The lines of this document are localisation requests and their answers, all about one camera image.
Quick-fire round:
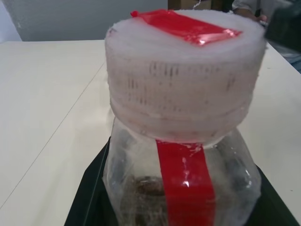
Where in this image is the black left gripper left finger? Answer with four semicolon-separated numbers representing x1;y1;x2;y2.
64;137;113;226

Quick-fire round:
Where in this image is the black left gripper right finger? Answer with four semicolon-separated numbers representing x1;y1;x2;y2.
249;164;301;226

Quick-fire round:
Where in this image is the clear plastic bottle red tape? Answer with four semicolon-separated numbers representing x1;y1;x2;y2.
103;8;269;226

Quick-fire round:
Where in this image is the person's bare hand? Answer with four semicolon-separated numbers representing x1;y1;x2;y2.
234;8;268;25

